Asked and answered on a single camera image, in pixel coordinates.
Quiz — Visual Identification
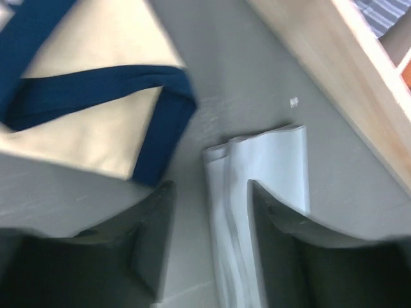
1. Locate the beige underwear navy trim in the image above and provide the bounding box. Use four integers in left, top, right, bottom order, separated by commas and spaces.
1, 1, 196, 186

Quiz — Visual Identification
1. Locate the grey underwear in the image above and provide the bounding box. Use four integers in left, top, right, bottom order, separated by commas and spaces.
203, 124, 310, 307

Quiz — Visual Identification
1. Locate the orange rolled garment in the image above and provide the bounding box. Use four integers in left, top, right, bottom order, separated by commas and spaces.
401, 62, 411, 89

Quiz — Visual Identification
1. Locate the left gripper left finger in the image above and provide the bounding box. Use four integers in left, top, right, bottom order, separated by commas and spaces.
1, 181, 175, 307

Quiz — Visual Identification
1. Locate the wooden compartment tray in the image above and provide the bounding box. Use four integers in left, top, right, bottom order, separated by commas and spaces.
250, 1, 410, 191

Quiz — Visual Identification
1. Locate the striped grey rolled garment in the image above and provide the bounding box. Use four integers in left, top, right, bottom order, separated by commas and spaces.
354, 0, 410, 38

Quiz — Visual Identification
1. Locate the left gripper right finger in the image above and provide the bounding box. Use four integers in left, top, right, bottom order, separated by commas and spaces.
249, 180, 410, 307

